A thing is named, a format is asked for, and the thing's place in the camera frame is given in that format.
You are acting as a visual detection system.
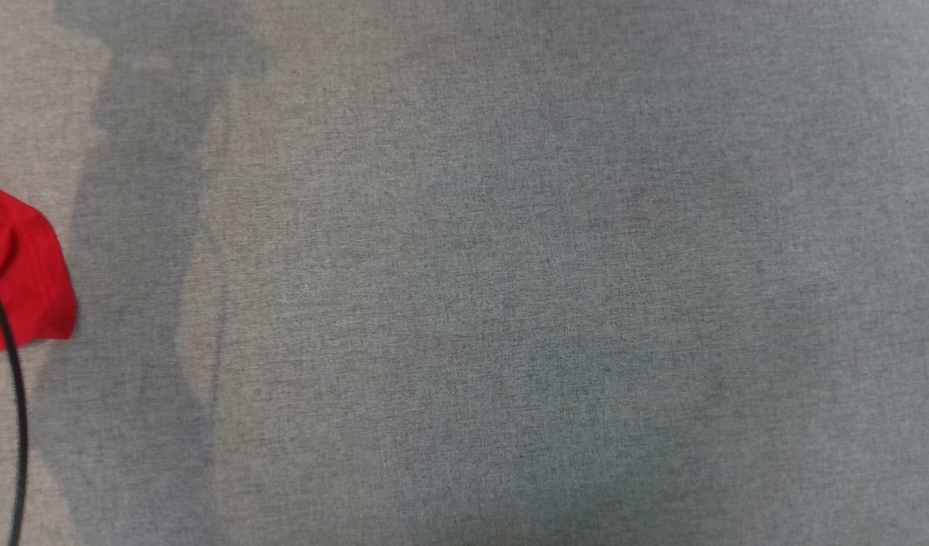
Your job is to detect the red T-shirt white sleeves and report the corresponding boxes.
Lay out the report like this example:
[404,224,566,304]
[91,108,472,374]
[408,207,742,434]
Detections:
[0,176,79,356]

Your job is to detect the left black cable teal plug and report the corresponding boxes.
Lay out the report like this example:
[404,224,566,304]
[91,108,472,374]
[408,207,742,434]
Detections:
[0,262,30,546]

